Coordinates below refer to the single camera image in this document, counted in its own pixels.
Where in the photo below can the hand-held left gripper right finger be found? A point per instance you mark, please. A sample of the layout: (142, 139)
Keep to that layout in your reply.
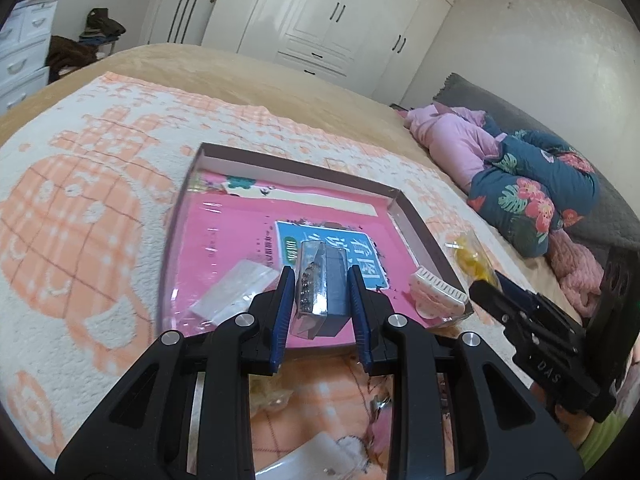
(361, 320)

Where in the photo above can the pink knitted cloth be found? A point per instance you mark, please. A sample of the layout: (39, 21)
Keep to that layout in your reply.
(575, 265)

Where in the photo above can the white wardrobe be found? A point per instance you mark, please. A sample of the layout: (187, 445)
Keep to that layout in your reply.
(325, 10)

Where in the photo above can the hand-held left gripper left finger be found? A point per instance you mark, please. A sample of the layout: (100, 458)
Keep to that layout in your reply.
(280, 320)

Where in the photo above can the clear plastic bag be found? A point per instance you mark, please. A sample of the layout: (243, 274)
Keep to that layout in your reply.
(270, 392)

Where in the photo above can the teal floral quilt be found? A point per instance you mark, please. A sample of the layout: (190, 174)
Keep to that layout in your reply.
(530, 185)

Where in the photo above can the yellow item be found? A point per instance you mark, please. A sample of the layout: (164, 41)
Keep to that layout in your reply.
(472, 257)

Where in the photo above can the white hair comb clip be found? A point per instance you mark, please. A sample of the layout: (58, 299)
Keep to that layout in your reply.
(432, 290)

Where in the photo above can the orange and white plaid blanket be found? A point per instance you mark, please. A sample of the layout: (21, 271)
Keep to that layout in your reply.
(75, 210)

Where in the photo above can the dark clothes pile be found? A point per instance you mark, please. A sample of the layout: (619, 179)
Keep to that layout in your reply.
(102, 22)

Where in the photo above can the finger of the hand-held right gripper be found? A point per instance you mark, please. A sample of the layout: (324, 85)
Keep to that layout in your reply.
(490, 297)
(511, 284)

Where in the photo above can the cardboard tray box pink lining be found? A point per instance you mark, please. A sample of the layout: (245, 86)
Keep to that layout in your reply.
(240, 230)

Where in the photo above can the person's right hand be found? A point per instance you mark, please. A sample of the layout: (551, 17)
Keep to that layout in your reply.
(555, 410)

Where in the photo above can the white plastic bag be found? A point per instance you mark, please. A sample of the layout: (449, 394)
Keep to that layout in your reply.
(235, 287)

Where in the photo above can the white plastic packet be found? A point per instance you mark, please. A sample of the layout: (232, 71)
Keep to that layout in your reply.
(307, 457)

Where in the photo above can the white drawer cabinet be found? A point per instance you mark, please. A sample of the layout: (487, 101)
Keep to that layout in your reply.
(25, 45)

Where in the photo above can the brown clothes pile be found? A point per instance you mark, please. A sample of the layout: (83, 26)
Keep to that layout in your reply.
(67, 52)

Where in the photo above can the small clear packet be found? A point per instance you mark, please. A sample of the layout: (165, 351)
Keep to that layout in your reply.
(378, 402)

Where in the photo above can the white door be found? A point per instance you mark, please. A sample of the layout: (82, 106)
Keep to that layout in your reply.
(165, 10)

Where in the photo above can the pink quilt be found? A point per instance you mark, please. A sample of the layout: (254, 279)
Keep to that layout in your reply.
(455, 145)

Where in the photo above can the grey headboard cushion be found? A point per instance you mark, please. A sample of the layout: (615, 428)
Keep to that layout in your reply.
(500, 100)

